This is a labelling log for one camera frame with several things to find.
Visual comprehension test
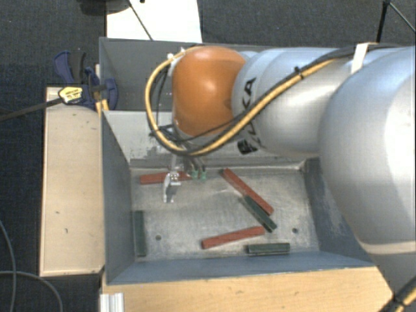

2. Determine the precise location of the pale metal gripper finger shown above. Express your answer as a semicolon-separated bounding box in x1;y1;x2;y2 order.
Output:
162;173;173;203
169;174;182;204

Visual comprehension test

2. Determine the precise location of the red-brown flat block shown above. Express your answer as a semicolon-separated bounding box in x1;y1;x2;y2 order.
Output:
220;168;275;216
139;171;192;185
200;226;267;250

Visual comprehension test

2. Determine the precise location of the grey metal bin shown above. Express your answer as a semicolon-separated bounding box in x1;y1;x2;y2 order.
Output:
98;36;378;286

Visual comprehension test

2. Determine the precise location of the dark green flat block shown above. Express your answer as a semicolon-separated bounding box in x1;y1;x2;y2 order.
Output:
244;242;291;257
238;194;278;234
133;210;148;257

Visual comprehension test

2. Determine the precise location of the pale wood flat board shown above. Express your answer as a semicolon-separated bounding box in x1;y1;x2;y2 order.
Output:
38;86;107;278

